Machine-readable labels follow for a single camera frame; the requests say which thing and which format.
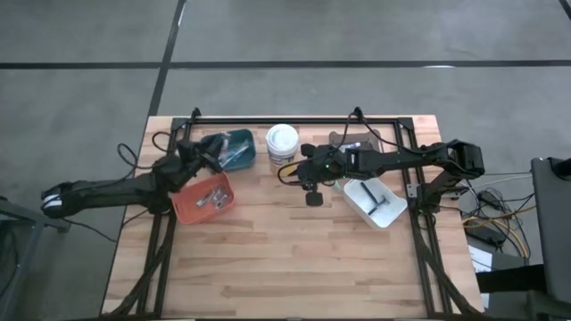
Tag black metal table frame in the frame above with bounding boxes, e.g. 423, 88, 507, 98
100, 106, 487, 321

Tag yellow white wipes canister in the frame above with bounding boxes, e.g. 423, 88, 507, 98
265, 123, 300, 173

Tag teal plastic bin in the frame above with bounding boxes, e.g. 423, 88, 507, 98
199, 128, 259, 173

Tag black floor cable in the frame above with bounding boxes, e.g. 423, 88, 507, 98
459, 185, 536, 262

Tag brown plastic bin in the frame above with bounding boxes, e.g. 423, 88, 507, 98
328, 128, 385, 155

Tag white paper sheet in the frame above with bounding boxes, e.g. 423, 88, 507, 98
468, 244, 494, 272

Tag white plastic bin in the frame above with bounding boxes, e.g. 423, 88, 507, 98
342, 177, 410, 230

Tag black power adapter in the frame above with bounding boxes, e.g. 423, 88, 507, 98
477, 190, 503, 209

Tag yellow floor cable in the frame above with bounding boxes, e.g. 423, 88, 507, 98
461, 213, 532, 259

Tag orange plastic bin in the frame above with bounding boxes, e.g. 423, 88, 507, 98
170, 171, 236, 226

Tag dark grey equipment cabinet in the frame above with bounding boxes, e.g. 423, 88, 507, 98
530, 155, 571, 309

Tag grey metal stand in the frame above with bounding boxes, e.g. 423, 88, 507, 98
0, 195, 72, 321

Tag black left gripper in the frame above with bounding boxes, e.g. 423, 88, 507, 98
176, 136, 224, 177

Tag black power brick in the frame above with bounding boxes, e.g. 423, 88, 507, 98
466, 225, 505, 246

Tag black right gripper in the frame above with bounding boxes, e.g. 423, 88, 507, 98
294, 142, 354, 209

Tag blue white toothbrush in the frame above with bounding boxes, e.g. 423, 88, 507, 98
220, 145, 251, 169
227, 138, 252, 161

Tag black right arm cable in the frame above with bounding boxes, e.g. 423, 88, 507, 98
276, 106, 447, 186

